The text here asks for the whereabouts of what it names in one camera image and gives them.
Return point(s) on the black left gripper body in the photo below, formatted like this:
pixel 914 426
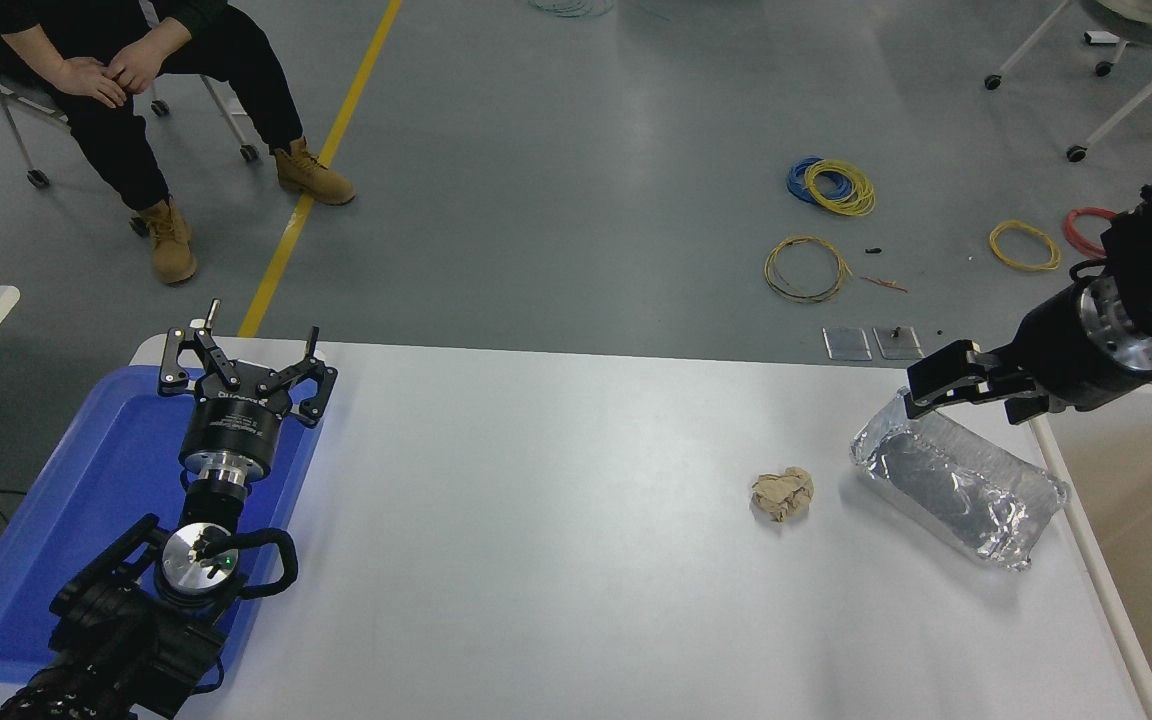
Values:
pixel 234 420

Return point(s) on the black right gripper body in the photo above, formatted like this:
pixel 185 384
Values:
pixel 1051 350

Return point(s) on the person's right forearm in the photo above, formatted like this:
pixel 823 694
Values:
pixel 36 45

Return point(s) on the person's left forearm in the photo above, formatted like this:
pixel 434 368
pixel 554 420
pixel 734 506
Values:
pixel 181 25

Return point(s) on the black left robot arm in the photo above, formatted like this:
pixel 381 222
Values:
pixel 126 640

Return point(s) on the person's left hand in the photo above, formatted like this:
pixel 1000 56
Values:
pixel 139 65

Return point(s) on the person's right hand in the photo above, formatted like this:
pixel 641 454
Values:
pixel 91 80

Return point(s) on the clear floor plate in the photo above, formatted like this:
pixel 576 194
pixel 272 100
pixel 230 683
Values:
pixel 847 344
pixel 900 345

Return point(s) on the silver foil tray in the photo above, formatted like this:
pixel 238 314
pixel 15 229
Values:
pixel 946 485

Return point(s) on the blue plastic tray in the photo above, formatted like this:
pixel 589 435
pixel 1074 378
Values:
pixel 86 500

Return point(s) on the crumpled tan paper ball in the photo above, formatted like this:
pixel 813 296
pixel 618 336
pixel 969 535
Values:
pixel 782 493

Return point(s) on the person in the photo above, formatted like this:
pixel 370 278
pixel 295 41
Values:
pixel 116 140

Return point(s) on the wheeled chair with metal legs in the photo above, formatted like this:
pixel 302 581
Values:
pixel 36 105

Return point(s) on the white wheeled chair frame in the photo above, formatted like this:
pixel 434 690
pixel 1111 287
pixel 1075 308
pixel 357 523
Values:
pixel 1136 28

